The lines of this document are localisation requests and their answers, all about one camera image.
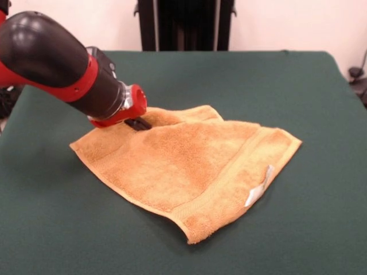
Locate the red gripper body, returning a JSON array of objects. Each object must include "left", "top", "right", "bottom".
[{"left": 87, "top": 83, "right": 150, "bottom": 129}]

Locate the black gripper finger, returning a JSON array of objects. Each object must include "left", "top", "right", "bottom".
[
  {"left": 134, "top": 116, "right": 153, "bottom": 129},
  {"left": 124, "top": 119, "right": 147, "bottom": 132}
]

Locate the tan terry towel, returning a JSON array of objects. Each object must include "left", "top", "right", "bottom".
[{"left": 69, "top": 104, "right": 303, "bottom": 245}]

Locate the dark green table cloth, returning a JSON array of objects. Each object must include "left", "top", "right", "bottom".
[{"left": 0, "top": 50, "right": 367, "bottom": 275}]

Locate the black rounded floor base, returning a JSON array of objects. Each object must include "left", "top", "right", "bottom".
[
  {"left": 0, "top": 85, "right": 25, "bottom": 119},
  {"left": 348, "top": 66, "right": 367, "bottom": 108}
]

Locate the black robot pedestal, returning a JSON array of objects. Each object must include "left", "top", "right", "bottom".
[{"left": 133, "top": 0, "right": 238, "bottom": 52}]

